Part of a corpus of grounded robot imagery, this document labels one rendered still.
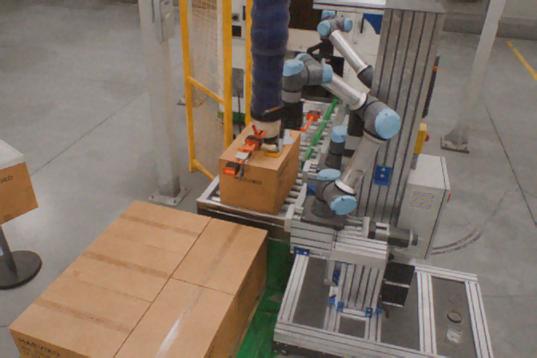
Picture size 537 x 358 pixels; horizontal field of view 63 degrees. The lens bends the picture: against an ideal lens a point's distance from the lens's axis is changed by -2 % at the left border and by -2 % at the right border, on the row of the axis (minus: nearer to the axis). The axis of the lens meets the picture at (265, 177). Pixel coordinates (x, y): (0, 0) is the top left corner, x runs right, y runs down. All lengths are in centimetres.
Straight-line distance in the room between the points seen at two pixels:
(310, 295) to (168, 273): 95
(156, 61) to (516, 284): 325
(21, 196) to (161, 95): 132
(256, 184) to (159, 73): 130
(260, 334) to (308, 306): 37
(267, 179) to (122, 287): 108
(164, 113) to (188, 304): 182
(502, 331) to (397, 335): 86
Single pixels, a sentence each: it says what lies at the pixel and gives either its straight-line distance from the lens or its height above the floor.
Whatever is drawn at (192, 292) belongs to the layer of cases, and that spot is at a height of 54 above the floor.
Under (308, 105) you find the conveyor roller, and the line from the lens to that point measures 479.
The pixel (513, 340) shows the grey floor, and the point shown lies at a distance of 348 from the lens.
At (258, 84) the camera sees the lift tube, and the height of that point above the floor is 141.
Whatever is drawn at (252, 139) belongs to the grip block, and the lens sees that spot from 281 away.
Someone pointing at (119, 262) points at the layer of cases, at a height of 54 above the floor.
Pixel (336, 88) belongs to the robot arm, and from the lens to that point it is 194.
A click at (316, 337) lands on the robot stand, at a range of 277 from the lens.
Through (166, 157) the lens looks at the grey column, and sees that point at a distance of 398.
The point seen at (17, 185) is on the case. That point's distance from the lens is 315.
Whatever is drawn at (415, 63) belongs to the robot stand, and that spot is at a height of 180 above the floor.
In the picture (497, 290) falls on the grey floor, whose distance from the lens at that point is 377.
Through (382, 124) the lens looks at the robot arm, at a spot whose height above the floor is 161.
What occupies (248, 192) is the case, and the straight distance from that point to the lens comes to 294.
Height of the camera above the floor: 239
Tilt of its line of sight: 32 degrees down
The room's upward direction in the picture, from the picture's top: 2 degrees clockwise
